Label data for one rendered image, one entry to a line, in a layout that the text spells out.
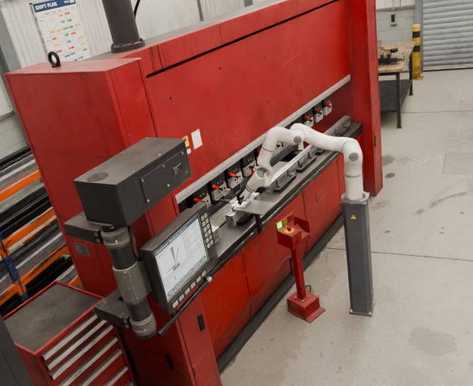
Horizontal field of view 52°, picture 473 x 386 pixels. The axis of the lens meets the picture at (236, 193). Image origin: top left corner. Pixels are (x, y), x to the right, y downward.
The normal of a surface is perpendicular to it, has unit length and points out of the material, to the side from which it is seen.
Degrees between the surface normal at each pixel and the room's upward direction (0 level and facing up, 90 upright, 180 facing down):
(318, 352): 0
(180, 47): 90
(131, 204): 90
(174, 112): 90
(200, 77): 90
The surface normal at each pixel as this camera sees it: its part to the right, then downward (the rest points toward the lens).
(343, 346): -0.17, -0.89
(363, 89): -0.55, 0.44
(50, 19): 0.90, 0.04
